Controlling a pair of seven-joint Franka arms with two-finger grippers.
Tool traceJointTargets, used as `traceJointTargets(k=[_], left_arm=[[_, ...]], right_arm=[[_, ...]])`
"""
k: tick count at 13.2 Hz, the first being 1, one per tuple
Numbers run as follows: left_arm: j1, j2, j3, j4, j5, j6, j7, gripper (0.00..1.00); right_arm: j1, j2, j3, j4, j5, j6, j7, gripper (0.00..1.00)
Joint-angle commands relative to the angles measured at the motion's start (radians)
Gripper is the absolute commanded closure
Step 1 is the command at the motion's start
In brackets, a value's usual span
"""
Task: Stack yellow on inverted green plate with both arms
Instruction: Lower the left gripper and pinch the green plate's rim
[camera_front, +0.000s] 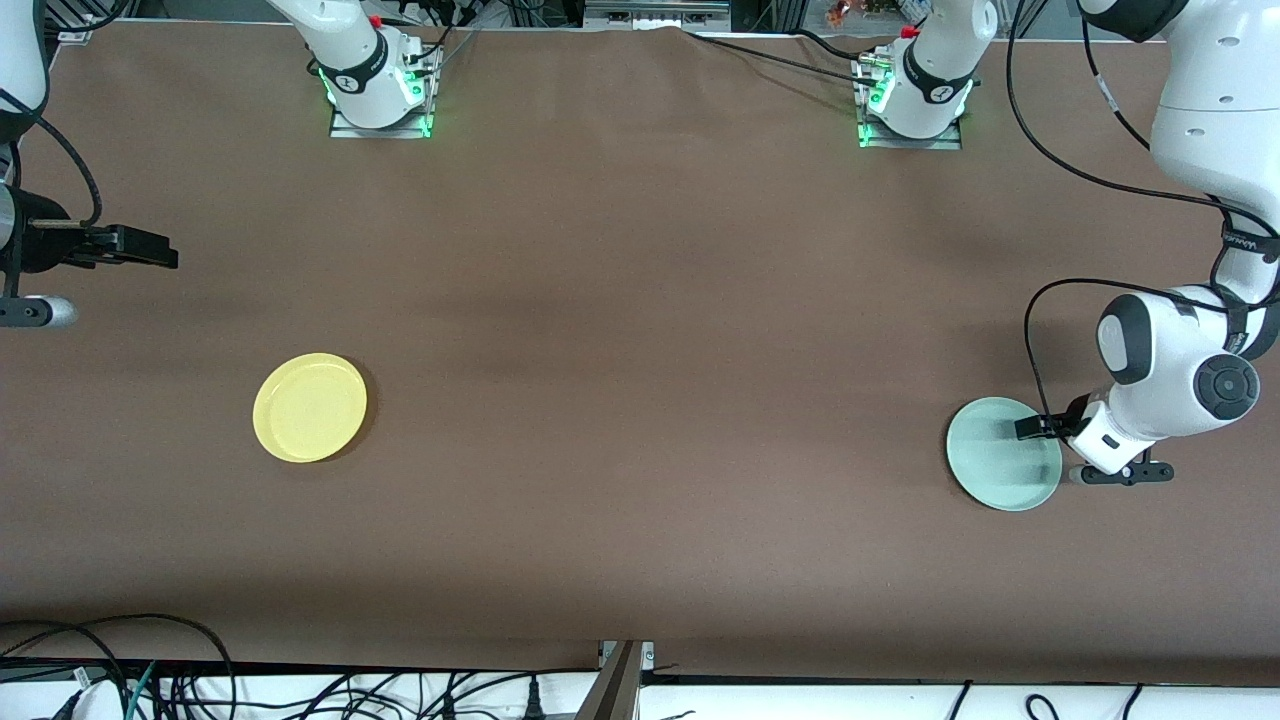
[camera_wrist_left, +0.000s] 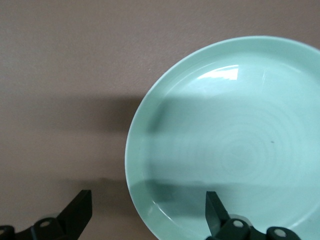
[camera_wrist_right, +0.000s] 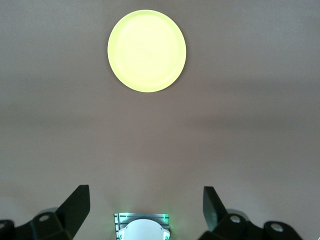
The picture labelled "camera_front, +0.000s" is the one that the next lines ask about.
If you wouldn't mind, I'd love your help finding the green cable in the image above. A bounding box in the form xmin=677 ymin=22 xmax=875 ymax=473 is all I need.
xmin=125 ymin=660 xmax=158 ymax=720

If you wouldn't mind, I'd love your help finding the brown table cover sheet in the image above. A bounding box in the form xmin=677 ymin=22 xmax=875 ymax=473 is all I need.
xmin=0 ymin=20 xmax=1280 ymax=686

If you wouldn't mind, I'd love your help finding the looped black floor cable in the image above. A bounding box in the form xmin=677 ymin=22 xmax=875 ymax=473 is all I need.
xmin=0 ymin=613 xmax=237 ymax=720

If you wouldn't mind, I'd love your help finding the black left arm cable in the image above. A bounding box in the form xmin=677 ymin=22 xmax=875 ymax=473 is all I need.
xmin=1005 ymin=0 xmax=1280 ymax=441

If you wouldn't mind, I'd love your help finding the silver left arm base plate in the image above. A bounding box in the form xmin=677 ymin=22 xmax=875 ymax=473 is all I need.
xmin=855 ymin=55 xmax=966 ymax=151

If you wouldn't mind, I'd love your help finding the pale green round plate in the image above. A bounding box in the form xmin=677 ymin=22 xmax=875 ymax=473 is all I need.
xmin=946 ymin=396 xmax=1064 ymax=513

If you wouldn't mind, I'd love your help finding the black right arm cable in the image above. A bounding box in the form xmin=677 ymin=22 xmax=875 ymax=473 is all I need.
xmin=0 ymin=90 xmax=103 ymax=229

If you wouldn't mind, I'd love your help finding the short black table cable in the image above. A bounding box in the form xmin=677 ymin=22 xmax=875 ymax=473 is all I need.
xmin=795 ymin=28 xmax=896 ymax=63

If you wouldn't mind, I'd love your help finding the yellow round plate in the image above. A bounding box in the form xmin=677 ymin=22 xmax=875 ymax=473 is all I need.
xmin=252 ymin=352 xmax=369 ymax=464

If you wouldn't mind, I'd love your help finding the black base cable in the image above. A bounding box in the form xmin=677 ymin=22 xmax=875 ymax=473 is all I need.
xmin=400 ymin=0 xmax=481 ymax=73

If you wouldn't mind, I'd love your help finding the aluminium profile beam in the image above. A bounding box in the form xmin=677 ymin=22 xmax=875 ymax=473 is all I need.
xmin=575 ymin=640 xmax=646 ymax=720

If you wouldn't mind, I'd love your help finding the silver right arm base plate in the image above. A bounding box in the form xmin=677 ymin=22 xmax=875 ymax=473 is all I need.
xmin=330 ymin=45 xmax=436 ymax=139

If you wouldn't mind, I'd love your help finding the long black table cable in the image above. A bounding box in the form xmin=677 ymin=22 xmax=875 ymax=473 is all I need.
xmin=685 ymin=30 xmax=881 ymax=86

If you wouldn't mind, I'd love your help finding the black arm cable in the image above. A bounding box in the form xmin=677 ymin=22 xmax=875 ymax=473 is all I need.
xmin=0 ymin=90 xmax=103 ymax=229
xmin=1005 ymin=0 xmax=1280 ymax=441

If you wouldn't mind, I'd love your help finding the white lower shelf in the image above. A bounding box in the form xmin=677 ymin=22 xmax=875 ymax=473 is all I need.
xmin=0 ymin=670 xmax=1280 ymax=720

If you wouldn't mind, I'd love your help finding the grey background device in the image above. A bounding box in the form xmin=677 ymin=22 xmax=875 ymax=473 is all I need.
xmin=585 ymin=0 xmax=731 ymax=31

